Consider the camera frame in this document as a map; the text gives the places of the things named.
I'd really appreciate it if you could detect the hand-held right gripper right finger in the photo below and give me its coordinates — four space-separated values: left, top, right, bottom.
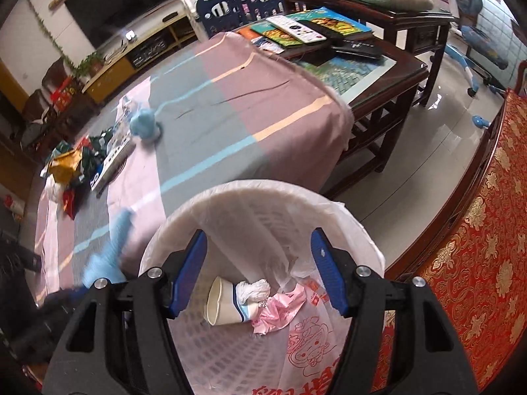
311 229 480 395

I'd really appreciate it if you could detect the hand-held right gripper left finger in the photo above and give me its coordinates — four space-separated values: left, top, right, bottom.
41 229 208 395

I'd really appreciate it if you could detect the white plastic trash bin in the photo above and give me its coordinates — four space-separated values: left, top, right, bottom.
138 179 385 395

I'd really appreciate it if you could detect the light blue cloth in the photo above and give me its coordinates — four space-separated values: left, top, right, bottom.
81 208 136 286

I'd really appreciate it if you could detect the white blue ointment box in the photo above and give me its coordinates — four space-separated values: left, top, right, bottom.
91 142 136 193

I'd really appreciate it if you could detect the white paper cup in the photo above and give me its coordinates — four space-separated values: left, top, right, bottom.
205 276 253 326

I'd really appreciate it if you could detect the pink crumpled wrapper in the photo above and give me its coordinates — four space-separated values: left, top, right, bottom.
252 288 307 336

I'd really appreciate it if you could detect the white crumpled tissue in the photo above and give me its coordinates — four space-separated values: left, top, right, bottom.
236 279 270 303

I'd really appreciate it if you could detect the red snack bag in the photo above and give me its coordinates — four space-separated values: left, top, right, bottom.
62 184 90 220

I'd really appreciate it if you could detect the dark green snack bag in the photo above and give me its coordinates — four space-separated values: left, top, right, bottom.
81 128 113 184

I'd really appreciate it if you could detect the light blue crumpled plastic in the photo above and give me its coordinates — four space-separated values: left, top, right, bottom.
129 107 161 143

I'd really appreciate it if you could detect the yellow snack bag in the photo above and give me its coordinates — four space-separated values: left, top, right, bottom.
47 150 84 185

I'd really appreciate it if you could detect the red gold patterned sofa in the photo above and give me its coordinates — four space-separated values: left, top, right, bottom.
371 90 527 395

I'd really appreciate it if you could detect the clear plastic wrapper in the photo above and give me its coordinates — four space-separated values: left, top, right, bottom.
110 94 143 149

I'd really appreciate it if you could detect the pink grey plaid tablecloth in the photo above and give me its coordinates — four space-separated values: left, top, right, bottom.
34 31 355 307

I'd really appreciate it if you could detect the dark cloth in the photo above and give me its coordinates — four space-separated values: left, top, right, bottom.
0 230 89 379

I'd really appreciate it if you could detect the dark wooden coffee table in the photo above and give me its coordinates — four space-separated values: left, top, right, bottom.
231 6 430 199

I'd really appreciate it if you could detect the blue woven mat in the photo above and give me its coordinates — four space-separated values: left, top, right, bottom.
296 55 397 104

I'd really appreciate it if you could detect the yellow tv cabinet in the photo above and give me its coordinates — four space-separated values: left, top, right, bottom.
81 8 199 105

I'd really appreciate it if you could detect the red gift box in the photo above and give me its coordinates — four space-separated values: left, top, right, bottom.
53 77 80 110

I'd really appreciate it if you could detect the black remote control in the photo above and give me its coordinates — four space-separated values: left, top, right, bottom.
296 20 344 47
333 40 383 61

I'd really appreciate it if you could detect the potted green plant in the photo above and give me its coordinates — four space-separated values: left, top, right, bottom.
76 51 107 80

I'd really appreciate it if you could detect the dark wooden chair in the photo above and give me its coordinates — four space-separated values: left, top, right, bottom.
20 58 99 151

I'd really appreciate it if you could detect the orange green cover book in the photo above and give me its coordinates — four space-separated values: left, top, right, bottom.
236 22 306 49

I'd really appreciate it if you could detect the white remote control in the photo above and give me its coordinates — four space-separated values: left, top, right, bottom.
265 15 327 44

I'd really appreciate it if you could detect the dark wooden side table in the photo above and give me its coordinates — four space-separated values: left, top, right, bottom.
277 0 456 108

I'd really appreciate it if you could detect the blue office chair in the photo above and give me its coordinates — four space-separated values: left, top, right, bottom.
444 0 512 130

